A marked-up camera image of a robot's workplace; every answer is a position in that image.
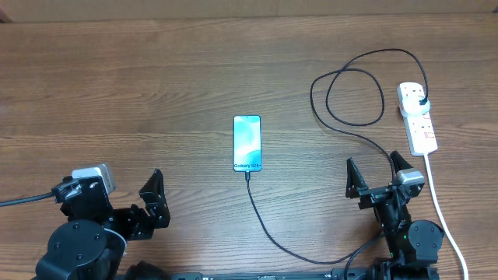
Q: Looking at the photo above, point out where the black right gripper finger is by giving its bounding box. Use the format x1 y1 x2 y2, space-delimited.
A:
390 151 412 174
345 158 369 198

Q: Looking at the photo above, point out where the black USB charging cable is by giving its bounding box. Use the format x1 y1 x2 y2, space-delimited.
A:
244 48 430 266

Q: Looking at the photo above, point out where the blue Samsung Galaxy smartphone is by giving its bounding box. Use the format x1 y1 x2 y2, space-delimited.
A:
233 115 262 172

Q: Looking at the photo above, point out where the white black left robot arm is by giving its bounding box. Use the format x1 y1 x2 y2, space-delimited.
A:
35 163 170 280

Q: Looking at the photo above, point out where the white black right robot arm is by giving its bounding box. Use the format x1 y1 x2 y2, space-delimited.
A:
345 151 444 279

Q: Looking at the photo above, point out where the white USB charger plug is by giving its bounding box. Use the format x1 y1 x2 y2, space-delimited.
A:
399 96 430 117

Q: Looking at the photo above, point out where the white power strip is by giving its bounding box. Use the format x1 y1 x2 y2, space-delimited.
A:
397 82 438 156

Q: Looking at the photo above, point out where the black mounting rail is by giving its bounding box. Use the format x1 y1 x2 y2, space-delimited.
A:
114 268 440 280

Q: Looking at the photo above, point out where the white power strip cord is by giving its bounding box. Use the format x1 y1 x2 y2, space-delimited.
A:
423 153 469 280

